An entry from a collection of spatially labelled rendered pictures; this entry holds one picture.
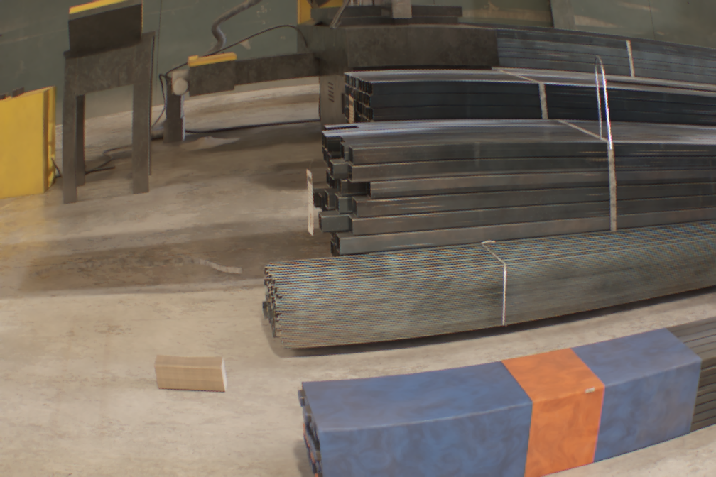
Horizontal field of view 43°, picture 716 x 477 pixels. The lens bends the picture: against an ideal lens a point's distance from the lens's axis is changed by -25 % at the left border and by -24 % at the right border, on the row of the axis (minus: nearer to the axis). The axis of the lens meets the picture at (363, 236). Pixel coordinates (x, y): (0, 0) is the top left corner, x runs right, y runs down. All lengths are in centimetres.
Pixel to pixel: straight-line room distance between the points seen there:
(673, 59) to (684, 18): 206
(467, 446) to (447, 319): 88
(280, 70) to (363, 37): 121
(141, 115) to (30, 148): 86
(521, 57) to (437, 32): 315
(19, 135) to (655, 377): 413
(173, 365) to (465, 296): 70
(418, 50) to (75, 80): 166
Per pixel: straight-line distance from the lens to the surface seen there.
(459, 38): 509
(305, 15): 699
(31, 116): 533
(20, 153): 537
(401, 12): 518
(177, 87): 599
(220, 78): 597
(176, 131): 654
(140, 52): 480
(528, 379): 184
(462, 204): 277
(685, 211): 304
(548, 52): 824
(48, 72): 951
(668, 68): 876
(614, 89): 358
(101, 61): 482
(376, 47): 500
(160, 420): 216
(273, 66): 611
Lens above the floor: 80
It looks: 12 degrees down
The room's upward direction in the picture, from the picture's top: 3 degrees counter-clockwise
